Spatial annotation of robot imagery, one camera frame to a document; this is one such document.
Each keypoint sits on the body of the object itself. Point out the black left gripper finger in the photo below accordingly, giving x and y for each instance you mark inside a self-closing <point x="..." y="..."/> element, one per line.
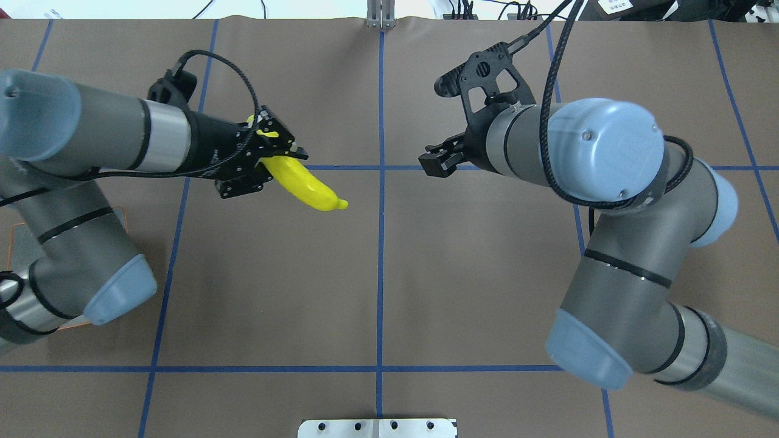
<point x="298" y="152"/>

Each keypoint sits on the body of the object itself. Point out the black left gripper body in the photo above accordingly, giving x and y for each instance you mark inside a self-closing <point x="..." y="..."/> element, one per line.
<point x="214" y="143"/>

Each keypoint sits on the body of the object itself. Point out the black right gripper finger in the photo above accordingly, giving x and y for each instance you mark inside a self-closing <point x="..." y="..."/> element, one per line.
<point x="440" y="164"/>
<point x="451" y="145"/>

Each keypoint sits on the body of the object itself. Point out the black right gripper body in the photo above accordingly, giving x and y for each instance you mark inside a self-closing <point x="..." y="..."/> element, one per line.
<point x="470" y="154"/>

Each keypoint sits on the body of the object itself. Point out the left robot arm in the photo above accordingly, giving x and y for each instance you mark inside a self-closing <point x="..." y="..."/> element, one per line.
<point x="58" y="138"/>

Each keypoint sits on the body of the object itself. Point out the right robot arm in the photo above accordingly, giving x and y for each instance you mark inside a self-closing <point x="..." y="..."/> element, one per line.
<point x="616" y="318"/>

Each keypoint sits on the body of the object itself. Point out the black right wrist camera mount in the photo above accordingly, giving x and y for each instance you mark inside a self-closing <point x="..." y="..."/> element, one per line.
<point x="492" y="71"/>

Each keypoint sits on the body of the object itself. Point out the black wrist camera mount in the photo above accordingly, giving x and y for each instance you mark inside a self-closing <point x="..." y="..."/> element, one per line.
<point x="492" y="71"/>
<point x="174" y="89"/>

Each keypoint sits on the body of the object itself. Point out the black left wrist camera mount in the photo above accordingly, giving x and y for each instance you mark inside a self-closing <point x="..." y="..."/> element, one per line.
<point x="174" y="89"/>

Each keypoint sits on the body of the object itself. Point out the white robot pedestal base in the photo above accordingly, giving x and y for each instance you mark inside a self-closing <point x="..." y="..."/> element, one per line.
<point x="408" y="427"/>

